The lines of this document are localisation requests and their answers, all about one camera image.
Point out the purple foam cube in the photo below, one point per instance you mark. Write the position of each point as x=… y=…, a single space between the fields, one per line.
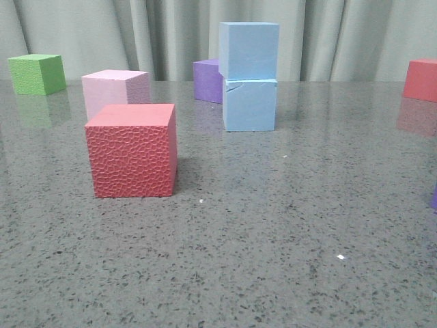
x=208 y=82

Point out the large red textured foam cube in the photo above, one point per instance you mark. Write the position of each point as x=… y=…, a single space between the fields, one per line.
x=133 y=150

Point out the grey-green curtain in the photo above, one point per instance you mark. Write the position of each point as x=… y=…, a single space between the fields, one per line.
x=319 y=40

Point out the light blue cracked foam cube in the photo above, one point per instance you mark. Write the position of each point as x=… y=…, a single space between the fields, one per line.
x=249 y=105

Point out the purple cube at right edge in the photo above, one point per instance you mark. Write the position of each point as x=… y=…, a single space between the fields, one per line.
x=434 y=199

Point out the pink foam cube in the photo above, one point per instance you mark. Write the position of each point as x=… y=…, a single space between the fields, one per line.
x=115 y=87

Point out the red foam cube far right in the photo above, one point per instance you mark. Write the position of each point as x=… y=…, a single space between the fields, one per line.
x=421 y=80

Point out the green foam cube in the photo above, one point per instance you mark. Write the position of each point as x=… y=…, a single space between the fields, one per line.
x=37 y=74

